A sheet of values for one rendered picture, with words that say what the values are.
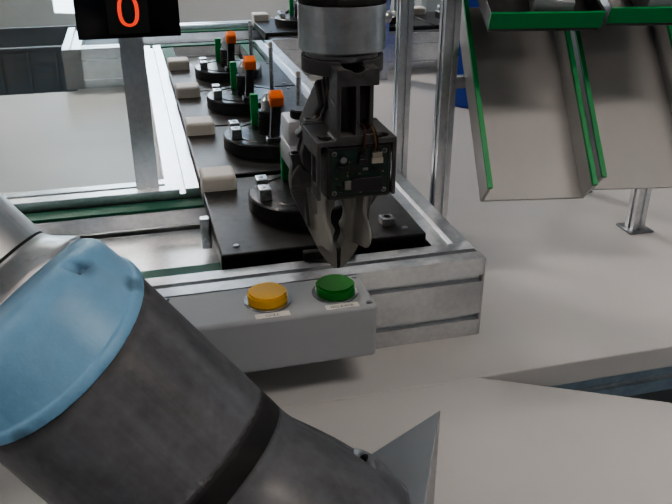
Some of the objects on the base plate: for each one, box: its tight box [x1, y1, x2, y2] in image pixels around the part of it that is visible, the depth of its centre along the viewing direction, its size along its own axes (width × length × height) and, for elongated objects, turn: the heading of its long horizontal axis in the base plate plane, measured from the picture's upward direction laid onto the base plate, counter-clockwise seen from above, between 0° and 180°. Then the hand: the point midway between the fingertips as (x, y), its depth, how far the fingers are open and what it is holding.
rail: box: [145, 242, 486, 349], centre depth 80 cm, size 6×89×11 cm, turn 105°
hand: (336, 251), depth 76 cm, fingers closed
